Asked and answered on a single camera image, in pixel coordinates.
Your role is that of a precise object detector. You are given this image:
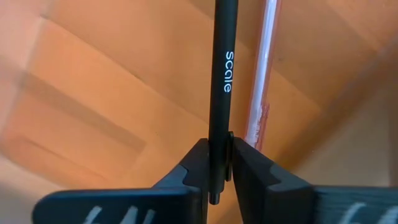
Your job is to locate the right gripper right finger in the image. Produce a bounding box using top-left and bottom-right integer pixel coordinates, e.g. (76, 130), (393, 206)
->
(231, 136), (398, 224)

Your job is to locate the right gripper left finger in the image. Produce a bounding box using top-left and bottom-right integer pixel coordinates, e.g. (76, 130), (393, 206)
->
(32, 138), (210, 224)

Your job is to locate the black pen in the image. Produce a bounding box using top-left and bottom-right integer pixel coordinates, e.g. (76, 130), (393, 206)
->
(207, 0), (239, 205)

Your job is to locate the pink pen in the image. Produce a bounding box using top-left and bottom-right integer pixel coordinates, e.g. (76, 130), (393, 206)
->
(244, 0), (282, 150)

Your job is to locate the orange translucent plastic bin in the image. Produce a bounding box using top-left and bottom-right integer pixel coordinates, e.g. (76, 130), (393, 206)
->
(0, 0), (398, 224)

